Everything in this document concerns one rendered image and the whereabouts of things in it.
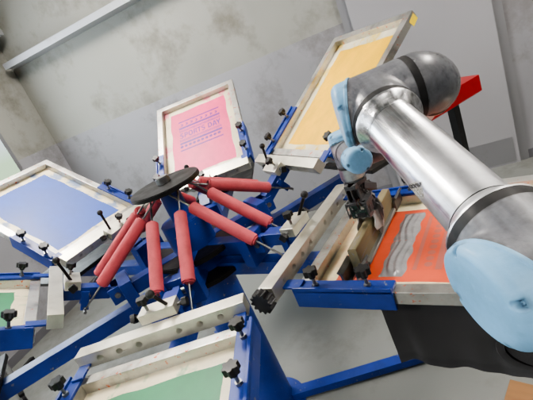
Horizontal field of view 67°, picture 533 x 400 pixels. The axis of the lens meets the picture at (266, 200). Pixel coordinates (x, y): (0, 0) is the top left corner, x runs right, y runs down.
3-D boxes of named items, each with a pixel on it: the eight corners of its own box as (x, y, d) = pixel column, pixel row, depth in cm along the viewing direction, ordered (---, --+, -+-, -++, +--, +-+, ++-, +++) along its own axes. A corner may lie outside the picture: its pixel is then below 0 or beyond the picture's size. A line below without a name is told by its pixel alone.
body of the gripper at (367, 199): (349, 221, 126) (337, 187, 122) (357, 207, 133) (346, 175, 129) (372, 219, 122) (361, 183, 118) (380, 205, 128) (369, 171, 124)
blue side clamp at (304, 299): (401, 298, 108) (394, 277, 106) (397, 310, 104) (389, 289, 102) (305, 296, 126) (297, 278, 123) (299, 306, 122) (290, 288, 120)
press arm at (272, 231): (311, 234, 150) (307, 223, 148) (304, 244, 145) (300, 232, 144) (274, 237, 160) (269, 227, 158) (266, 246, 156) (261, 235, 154)
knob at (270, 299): (284, 301, 120) (275, 282, 118) (275, 315, 116) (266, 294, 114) (264, 301, 125) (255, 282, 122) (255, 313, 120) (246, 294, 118)
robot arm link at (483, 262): (710, 248, 30) (393, 45, 73) (518, 320, 31) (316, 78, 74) (666, 332, 38) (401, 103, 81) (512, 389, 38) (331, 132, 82)
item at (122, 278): (314, 205, 189) (305, 183, 185) (220, 325, 131) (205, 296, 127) (193, 221, 237) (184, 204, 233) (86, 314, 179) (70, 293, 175)
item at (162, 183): (324, 377, 217) (222, 148, 173) (293, 447, 188) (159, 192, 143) (265, 368, 241) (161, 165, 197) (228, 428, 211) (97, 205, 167)
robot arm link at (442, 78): (468, 16, 67) (404, 117, 115) (405, 43, 68) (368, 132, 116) (500, 76, 65) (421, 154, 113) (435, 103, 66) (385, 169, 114)
